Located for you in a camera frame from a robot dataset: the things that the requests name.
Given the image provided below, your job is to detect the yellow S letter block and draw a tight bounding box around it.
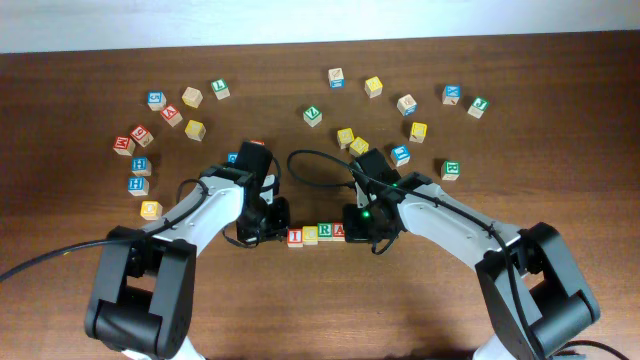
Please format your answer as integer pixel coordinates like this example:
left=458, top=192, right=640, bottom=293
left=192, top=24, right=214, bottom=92
left=337, top=128, right=355, bottom=149

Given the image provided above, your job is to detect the blue H letter block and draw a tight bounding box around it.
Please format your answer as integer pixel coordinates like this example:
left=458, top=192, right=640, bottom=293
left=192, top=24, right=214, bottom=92
left=127, top=177, right=150, bottom=196

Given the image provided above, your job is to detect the blue I letter block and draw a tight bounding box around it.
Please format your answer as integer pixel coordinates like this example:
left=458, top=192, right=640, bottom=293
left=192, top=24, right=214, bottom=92
left=390, top=145, right=411, bottom=167

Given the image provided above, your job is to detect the yellow D letter block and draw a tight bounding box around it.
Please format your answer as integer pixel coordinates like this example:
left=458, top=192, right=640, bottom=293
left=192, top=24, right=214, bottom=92
left=140, top=200, right=163, bottom=221

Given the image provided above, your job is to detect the green J letter block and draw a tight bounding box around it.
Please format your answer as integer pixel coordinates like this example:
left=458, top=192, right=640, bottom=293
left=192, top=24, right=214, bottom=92
left=467, top=97, right=490, bottom=119

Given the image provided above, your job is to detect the blue H block upper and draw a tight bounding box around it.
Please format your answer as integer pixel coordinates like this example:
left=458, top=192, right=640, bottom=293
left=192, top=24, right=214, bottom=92
left=131, top=157, right=152, bottom=177

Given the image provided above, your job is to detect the yellow block top centre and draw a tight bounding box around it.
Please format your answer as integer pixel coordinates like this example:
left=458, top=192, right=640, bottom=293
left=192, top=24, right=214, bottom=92
left=364, top=76, right=383, bottom=98

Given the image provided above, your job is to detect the red M letter block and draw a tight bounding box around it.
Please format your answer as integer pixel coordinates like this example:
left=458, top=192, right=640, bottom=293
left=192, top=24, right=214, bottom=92
left=113, top=136, right=136, bottom=156

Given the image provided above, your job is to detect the yellow M letter block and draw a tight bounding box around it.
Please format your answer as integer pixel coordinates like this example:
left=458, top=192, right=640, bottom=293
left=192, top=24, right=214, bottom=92
left=349, top=137, right=369, bottom=157

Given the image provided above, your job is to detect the blue sided wood block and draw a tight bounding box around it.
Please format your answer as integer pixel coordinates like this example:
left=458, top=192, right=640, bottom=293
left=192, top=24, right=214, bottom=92
left=328, top=68, right=345, bottom=89

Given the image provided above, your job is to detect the red A block upper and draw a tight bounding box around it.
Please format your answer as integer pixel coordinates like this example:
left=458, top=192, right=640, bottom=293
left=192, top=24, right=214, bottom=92
left=160, top=104, right=183, bottom=127

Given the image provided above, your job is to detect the green Z letter block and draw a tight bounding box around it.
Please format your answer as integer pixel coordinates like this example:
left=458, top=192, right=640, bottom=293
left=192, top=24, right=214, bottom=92
left=303, top=106, right=322, bottom=127

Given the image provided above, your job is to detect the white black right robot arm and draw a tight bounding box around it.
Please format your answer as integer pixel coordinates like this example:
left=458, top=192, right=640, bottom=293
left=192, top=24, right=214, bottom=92
left=343, top=149, right=600, bottom=359

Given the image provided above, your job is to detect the blue P letter block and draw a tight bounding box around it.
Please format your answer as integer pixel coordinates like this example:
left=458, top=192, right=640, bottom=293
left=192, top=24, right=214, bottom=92
left=227, top=152, right=238, bottom=163

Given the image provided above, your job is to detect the green L letter block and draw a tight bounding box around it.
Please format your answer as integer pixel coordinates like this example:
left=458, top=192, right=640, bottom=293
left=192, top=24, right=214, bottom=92
left=211, top=78, right=230, bottom=100

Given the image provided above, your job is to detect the blue 5 number block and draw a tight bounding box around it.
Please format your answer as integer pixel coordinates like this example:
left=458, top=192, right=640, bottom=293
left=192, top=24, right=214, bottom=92
left=147, top=91, right=167, bottom=111

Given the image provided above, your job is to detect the wood block blue D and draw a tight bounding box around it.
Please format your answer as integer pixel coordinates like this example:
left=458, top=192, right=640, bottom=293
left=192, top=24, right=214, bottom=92
left=397, top=94, right=417, bottom=116

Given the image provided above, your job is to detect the yellow G letter block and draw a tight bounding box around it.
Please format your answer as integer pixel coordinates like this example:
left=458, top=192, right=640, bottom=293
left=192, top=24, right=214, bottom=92
left=185, top=120, right=206, bottom=141

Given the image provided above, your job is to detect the green R letter block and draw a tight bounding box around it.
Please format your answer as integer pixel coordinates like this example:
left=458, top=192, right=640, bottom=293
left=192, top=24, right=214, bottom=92
left=317, top=223, right=333, bottom=241

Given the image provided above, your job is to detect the blue K letter block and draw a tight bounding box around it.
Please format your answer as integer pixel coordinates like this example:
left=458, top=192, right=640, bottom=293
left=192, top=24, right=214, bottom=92
left=442, top=84, right=461, bottom=105

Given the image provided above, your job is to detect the green R block right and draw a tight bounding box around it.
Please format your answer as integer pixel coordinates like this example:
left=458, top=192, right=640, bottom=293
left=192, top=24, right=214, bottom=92
left=441, top=160, right=461, bottom=181

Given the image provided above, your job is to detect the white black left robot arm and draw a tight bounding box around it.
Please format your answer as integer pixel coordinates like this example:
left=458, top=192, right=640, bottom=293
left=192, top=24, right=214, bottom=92
left=84, top=142, right=290, bottom=359

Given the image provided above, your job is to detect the red A letter block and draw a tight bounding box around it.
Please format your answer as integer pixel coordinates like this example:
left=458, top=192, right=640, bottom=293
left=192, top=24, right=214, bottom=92
left=332, top=223, right=345, bottom=241

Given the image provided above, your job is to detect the red I letter block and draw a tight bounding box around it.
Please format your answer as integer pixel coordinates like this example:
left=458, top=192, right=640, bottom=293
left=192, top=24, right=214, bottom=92
left=287, top=229, right=304, bottom=248

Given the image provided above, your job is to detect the yellow block right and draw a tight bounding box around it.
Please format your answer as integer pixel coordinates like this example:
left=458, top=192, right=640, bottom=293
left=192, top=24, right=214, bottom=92
left=409, top=122, right=428, bottom=143

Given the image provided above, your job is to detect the plain wood yellow block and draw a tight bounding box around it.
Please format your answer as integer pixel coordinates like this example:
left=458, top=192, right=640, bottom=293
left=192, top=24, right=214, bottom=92
left=182, top=87, right=203, bottom=108

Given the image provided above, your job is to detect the red 6 number block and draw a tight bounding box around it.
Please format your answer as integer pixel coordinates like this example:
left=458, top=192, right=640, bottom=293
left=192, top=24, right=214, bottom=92
left=130, top=125, right=154, bottom=147

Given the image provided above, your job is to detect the yellow C letter block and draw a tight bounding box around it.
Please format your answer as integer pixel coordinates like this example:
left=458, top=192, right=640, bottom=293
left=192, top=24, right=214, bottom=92
left=302, top=226, right=319, bottom=246

